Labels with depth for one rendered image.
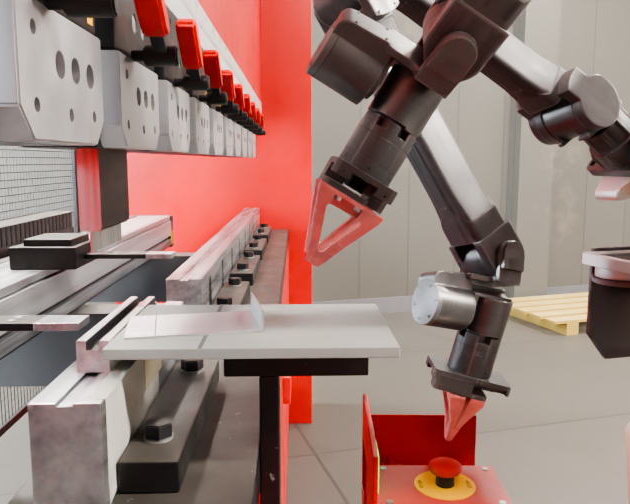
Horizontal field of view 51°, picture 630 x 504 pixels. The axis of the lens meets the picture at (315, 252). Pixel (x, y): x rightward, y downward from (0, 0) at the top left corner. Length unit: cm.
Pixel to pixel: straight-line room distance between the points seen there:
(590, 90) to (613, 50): 509
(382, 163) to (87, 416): 34
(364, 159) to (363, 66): 8
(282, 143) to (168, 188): 52
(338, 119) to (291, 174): 211
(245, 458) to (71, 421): 18
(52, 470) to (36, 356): 77
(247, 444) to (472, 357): 32
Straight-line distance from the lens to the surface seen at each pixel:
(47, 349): 135
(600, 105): 102
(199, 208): 284
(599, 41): 602
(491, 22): 60
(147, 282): 205
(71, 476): 60
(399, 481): 85
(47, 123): 42
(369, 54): 63
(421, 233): 515
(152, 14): 58
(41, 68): 42
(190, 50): 77
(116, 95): 58
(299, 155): 280
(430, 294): 82
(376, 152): 63
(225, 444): 71
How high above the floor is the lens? 116
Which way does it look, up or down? 8 degrees down
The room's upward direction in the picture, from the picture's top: straight up
